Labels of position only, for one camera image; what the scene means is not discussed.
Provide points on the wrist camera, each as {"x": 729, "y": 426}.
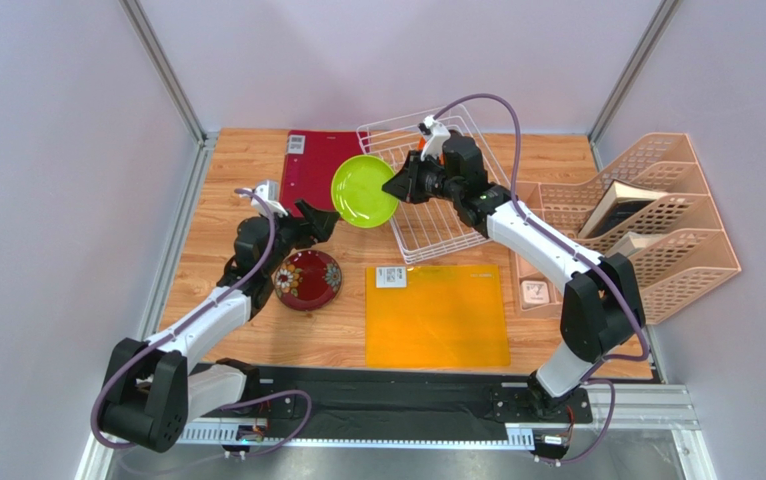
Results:
{"x": 266, "y": 199}
{"x": 436, "y": 134}

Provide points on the orange mat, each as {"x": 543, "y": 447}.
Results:
{"x": 448, "y": 317}

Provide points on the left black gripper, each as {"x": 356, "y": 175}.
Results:
{"x": 314, "y": 226}

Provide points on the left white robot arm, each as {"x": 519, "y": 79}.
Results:
{"x": 151, "y": 388}

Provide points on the red floral plate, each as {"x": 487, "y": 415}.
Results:
{"x": 308, "y": 280}

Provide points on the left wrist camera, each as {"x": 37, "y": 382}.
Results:
{"x": 266, "y": 199}

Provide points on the white barcode label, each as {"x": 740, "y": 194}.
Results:
{"x": 388, "y": 277}

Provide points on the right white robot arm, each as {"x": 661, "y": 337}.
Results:
{"x": 601, "y": 301}

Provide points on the tan book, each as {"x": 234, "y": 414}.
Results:
{"x": 631, "y": 243}

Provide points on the white label on red mat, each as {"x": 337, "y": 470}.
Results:
{"x": 296, "y": 144}

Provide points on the green plastic plate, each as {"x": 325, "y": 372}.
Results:
{"x": 357, "y": 195}

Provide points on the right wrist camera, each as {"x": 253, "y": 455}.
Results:
{"x": 436, "y": 134}

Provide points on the red mat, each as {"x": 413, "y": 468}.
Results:
{"x": 309, "y": 176}

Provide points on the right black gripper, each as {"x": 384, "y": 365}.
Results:
{"x": 413, "y": 179}

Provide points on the white wire dish rack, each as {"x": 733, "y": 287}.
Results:
{"x": 432, "y": 229}

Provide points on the beige plastic file organizer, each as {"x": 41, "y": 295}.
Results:
{"x": 691, "y": 254}

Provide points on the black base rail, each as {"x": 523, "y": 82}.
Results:
{"x": 383, "y": 406}

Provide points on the black cover book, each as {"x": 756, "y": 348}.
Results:
{"x": 620, "y": 201}

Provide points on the small beige tray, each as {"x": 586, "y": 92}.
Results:
{"x": 534, "y": 295}

